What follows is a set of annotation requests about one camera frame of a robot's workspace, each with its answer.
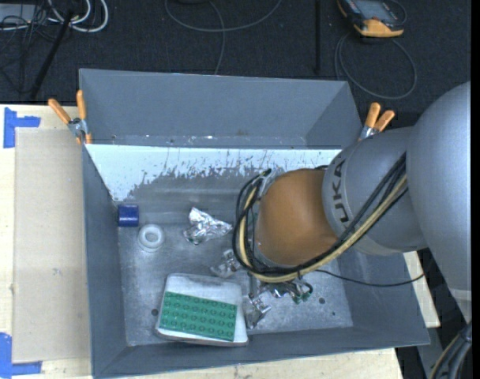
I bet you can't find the grey metal bin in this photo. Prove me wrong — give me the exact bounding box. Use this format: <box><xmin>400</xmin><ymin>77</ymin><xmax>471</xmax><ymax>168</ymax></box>
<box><xmin>77</xmin><ymin>68</ymin><xmax>431</xmax><ymax>379</ymax></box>

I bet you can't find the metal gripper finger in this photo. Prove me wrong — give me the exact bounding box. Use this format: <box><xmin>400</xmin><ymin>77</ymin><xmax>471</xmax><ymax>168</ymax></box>
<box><xmin>209</xmin><ymin>249</ymin><xmax>243</xmax><ymax>279</ymax></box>
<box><xmin>242</xmin><ymin>293</ymin><xmax>272</xmax><ymax>330</ymax></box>

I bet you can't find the crumpled silver foil wrapper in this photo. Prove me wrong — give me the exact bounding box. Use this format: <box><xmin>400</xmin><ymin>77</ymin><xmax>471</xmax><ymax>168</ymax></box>
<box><xmin>182</xmin><ymin>206</ymin><xmax>234</xmax><ymax>246</ymax></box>

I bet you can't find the white translucent ring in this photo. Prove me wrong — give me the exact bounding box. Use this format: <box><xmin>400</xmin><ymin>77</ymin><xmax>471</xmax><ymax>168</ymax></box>
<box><xmin>137</xmin><ymin>223</ymin><xmax>166</xmax><ymax>253</ymax></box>

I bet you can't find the pale brown flat board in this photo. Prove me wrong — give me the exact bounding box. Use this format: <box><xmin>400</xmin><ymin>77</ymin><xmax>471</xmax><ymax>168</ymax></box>
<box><xmin>11</xmin><ymin>127</ymin><xmax>92</xmax><ymax>365</ymax></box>

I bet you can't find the blue cup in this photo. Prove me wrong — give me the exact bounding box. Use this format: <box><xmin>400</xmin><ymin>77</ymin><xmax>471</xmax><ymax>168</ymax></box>
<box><xmin>117</xmin><ymin>204</ymin><xmax>141</xmax><ymax>228</ymax></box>

